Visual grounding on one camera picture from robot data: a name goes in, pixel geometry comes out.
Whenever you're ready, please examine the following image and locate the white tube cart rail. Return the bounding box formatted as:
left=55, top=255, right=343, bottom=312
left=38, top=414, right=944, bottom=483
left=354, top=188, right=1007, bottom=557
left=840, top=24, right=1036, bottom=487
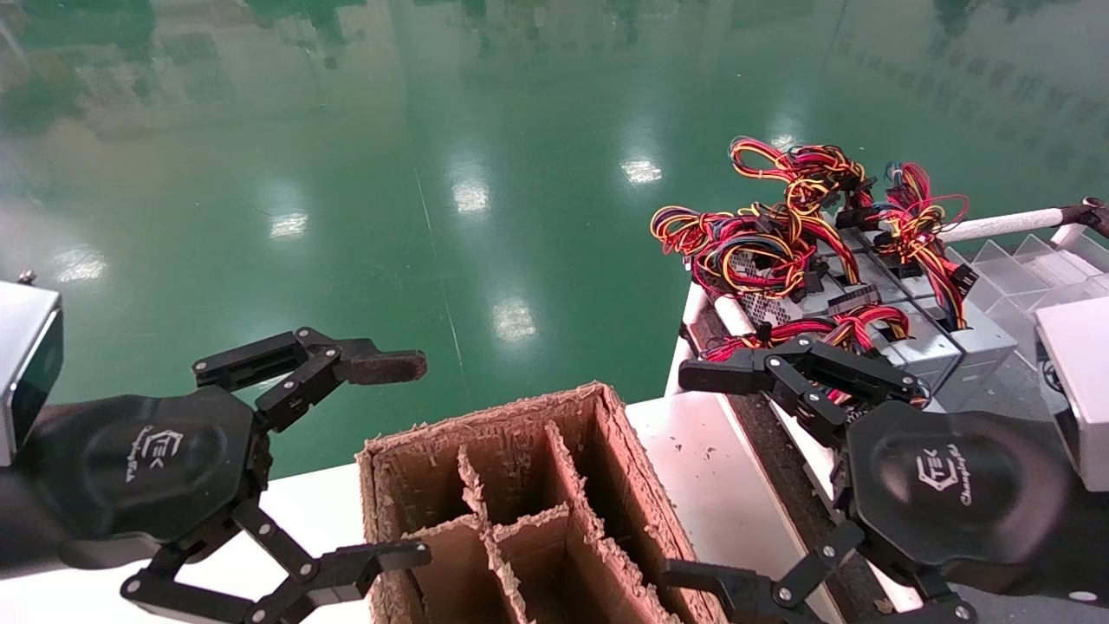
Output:
left=684, top=303, right=893, bottom=624

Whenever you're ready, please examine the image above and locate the clear acrylic divider tray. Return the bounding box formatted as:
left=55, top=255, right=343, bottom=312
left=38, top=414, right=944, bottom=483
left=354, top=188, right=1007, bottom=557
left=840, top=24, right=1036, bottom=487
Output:
left=949, top=230, right=1109, bottom=348

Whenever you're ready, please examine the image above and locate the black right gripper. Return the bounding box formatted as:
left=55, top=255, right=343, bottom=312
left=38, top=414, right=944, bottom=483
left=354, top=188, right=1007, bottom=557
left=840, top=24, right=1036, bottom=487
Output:
left=663, top=335, right=1084, bottom=624

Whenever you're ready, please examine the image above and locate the white padded cart rail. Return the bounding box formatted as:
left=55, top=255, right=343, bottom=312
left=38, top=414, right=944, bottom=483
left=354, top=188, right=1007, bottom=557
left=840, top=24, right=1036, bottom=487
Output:
left=706, top=293, right=924, bottom=612
left=940, top=198, right=1109, bottom=245

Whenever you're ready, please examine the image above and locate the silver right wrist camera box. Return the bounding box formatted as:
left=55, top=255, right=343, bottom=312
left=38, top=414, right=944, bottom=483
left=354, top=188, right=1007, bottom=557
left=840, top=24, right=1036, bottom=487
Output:
left=1035, top=295, right=1109, bottom=493

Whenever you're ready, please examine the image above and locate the white cart post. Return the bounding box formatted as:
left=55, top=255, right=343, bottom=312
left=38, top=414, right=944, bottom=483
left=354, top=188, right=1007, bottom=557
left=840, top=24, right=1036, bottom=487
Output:
left=665, top=282, right=711, bottom=395

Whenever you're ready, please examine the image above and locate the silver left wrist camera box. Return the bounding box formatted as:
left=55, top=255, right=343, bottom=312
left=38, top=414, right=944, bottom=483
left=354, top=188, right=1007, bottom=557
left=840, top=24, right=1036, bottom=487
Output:
left=0, top=270, right=64, bottom=469

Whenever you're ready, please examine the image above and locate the brown divided cardboard box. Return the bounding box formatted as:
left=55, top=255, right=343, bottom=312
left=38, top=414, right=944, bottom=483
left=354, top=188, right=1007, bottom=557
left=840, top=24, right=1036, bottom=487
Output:
left=355, top=381, right=733, bottom=624

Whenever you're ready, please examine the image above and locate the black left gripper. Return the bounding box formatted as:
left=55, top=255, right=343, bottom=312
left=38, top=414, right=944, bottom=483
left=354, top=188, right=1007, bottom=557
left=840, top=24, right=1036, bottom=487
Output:
left=30, top=328, right=432, bottom=624

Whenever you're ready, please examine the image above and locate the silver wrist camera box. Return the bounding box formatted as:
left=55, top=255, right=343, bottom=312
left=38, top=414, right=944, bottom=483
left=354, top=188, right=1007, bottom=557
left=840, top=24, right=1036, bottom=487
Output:
left=0, top=270, right=64, bottom=469
left=1035, top=295, right=1109, bottom=493

